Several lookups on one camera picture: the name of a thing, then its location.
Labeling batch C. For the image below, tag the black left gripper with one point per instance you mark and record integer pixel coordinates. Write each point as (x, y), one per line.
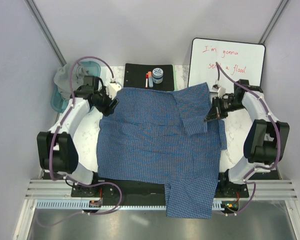
(107, 110)

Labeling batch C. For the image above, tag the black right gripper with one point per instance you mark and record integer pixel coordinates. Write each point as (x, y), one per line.
(215, 111)

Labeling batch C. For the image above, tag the blue checkered long sleeve shirt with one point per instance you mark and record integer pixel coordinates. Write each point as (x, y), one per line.
(161, 137)

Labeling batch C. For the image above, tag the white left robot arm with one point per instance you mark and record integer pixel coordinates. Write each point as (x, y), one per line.
(56, 149)

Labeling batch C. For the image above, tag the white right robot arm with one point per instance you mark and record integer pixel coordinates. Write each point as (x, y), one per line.
(266, 140)

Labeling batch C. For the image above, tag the teal plastic bin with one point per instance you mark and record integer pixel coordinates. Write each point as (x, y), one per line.
(57, 102)

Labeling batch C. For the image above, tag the black clipboard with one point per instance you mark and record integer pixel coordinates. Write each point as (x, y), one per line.
(135, 77)

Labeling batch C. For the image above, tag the grey crumpled shirt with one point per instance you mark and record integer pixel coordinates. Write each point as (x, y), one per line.
(64, 76)

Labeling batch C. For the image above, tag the red marker pen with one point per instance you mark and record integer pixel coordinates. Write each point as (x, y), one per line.
(146, 80)

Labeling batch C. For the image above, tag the blue lidded small jar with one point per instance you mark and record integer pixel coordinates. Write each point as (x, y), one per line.
(157, 75)

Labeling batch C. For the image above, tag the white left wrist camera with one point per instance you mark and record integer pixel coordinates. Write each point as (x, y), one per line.
(112, 89)

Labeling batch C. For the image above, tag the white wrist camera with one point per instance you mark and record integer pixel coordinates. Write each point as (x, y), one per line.
(112, 89)
(219, 90)

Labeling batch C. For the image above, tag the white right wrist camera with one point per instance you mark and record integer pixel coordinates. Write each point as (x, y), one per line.
(219, 90)

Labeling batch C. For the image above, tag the white whiteboard black frame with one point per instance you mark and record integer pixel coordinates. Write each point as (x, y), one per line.
(238, 60)

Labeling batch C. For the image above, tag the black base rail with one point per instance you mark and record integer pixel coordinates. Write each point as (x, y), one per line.
(136, 193)

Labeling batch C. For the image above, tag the aluminium extrusion frame rail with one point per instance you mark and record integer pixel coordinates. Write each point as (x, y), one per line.
(266, 190)

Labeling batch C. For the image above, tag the white slotted cable duct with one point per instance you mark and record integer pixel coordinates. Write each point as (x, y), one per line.
(88, 205)

